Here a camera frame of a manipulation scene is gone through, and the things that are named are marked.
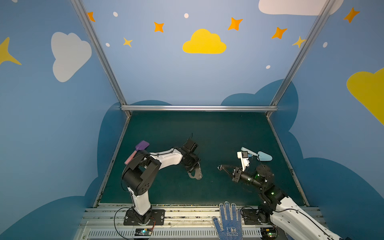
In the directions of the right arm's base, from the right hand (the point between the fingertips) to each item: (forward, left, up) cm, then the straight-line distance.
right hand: (224, 165), depth 73 cm
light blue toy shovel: (+17, -29, -18) cm, 38 cm away
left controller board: (-28, +39, -18) cm, 51 cm away
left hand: (+6, +10, -15) cm, 19 cm away
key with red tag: (-1, +2, -1) cm, 2 cm away
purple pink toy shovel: (+19, +52, -16) cm, 58 cm away
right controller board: (-25, -22, -19) cm, 39 cm away
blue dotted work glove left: (-23, -4, -17) cm, 29 cm away
